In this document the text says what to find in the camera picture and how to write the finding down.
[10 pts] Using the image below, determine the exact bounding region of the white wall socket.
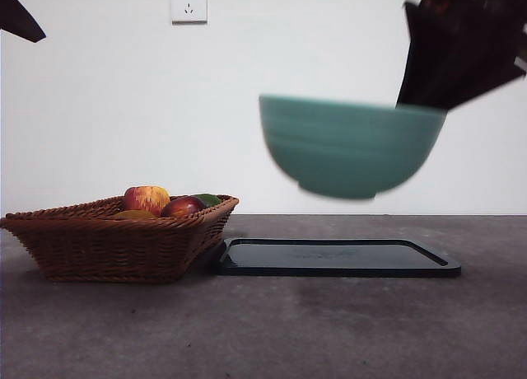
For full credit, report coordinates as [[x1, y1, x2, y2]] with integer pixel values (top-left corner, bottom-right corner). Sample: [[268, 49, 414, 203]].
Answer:
[[170, 0, 208, 25]]

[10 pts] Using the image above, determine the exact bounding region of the teal ribbed bowl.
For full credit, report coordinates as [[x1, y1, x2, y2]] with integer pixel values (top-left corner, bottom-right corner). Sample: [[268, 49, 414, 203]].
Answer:
[[258, 93, 448, 201]]

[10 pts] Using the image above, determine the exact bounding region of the red and yellow apple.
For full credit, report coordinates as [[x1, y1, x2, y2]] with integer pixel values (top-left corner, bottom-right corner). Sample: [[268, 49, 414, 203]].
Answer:
[[122, 185, 171, 218]]

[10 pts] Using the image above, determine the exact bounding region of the brown wicker basket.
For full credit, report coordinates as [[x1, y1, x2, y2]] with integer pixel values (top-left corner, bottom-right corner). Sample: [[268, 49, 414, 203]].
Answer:
[[0, 194, 240, 284]]

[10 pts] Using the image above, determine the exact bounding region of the dark red apple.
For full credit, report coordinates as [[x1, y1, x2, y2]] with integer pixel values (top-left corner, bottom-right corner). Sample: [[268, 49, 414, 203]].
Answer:
[[160, 195, 207, 218]]

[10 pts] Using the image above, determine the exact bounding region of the green avocado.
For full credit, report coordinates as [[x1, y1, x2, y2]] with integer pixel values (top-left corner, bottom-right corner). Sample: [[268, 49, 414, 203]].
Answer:
[[191, 193, 222, 209]]

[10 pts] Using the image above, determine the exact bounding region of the black rectangular tray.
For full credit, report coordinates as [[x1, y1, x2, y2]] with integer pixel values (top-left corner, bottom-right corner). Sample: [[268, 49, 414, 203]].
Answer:
[[212, 237, 462, 278]]

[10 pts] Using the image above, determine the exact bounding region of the brown-green kiwi fruit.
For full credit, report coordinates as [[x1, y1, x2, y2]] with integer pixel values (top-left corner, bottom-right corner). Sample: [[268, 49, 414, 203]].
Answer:
[[111, 209, 157, 221]]

